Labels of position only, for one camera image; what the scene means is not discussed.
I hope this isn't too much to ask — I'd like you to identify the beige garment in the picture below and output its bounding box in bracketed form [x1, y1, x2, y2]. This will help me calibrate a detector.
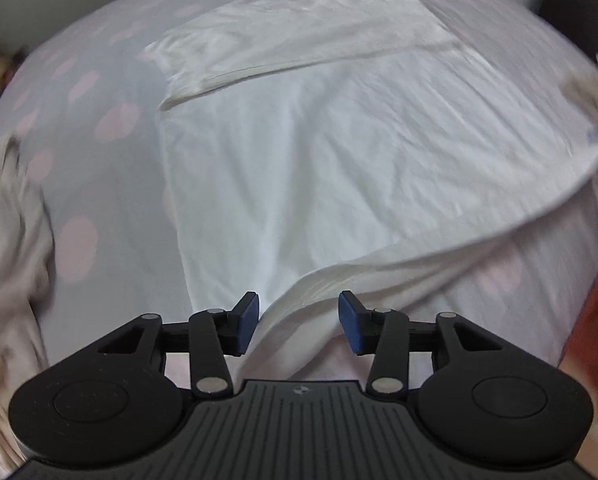
[0, 137, 57, 468]

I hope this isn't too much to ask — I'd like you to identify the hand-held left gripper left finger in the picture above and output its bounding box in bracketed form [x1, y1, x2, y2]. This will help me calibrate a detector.
[86, 290, 260, 398]

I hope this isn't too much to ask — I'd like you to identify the white t-shirt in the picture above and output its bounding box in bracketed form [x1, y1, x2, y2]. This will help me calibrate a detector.
[156, 35, 598, 381]

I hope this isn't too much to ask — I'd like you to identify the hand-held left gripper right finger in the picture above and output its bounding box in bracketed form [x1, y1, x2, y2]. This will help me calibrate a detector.
[338, 290, 512, 400]

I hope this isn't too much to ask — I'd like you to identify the person's red clothing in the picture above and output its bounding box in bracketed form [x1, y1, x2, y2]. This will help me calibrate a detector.
[556, 250, 598, 413]

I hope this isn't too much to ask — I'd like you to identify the bed with pink-dotted sheet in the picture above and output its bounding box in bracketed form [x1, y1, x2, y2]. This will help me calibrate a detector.
[0, 0, 598, 461]

